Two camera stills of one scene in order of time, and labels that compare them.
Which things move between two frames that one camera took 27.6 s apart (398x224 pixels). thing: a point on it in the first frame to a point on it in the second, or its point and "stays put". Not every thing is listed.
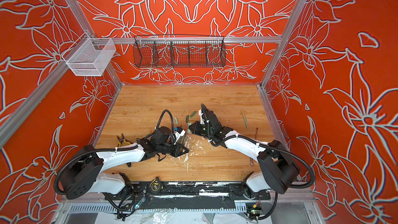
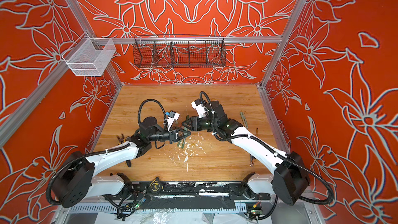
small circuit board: (256, 212) stays put
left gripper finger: (180, 150) to (181, 134)
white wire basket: (89, 56) stays put
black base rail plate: (187, 191) stays put
